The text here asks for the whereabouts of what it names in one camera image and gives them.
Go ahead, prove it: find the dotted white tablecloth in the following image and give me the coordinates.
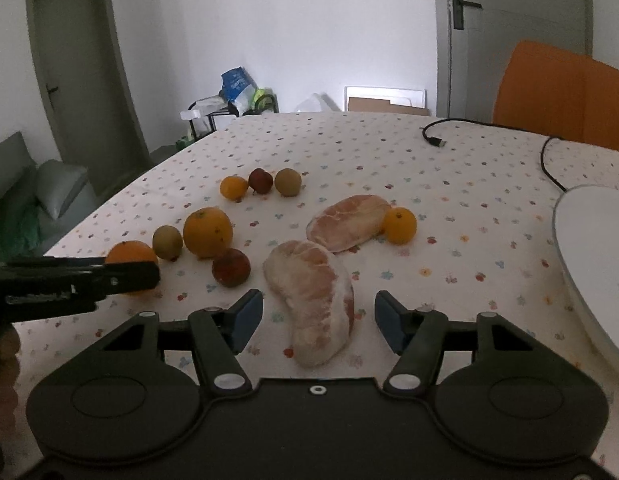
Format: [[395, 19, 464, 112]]
[[13, 110, 619, 476]]

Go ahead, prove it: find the large orange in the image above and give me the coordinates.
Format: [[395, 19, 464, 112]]
[[182, 207, 233, 259]]

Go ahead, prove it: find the black wire shelf rack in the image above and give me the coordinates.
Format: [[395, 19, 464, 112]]
[[180, 89, 279, 140]]

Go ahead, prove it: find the grey sofa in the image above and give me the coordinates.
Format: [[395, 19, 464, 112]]
[[0, 132, 99, 262]]

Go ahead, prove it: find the clear plastic bag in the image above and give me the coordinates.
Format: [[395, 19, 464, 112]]
[[294, 93, 340, 113]]

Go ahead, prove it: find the green kiwi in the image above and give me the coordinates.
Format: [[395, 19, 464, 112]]
[[152, 226, 183, 261]]

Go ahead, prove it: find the small tangerine row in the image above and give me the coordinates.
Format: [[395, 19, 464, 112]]
[[219, 176, 250, 202]]

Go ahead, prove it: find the white round plate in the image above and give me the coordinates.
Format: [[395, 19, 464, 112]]
[[552, 185, 619, 374]]

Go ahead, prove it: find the dark red peach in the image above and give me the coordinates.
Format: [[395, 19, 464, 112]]
[[212, 248, 251, 288]]

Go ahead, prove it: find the black usb cable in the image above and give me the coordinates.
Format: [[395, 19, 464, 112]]
[[421, 117, 573, 193]]

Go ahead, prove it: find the small orange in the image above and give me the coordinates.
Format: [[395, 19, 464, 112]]
[[382, 207, 418, 245]]

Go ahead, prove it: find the brown round kiwi far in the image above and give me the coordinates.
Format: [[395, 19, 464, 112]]
[[274, 168, 302, 197]]

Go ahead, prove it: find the grey-green left door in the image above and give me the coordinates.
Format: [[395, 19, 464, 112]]
[[26, 0, 150, 198]]

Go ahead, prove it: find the grey door with handle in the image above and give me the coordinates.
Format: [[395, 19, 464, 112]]
[[435, 0, 593, 122]]

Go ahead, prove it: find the brown cardboard sheet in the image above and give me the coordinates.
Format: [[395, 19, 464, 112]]
[[347, 98, 430, 117]]

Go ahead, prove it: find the blue white bag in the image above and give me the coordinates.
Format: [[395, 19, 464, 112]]
[[221, 66, 257, 115]]

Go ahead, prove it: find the person's left hand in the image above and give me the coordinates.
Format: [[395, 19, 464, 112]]
[[0, 325, 21, 438]]

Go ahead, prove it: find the small dark red plum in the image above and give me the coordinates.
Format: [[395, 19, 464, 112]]
[[247, 168, 274, 195]]

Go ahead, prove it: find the orange chair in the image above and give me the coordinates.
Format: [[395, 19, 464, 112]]
[[493, 40, 619, 152]]

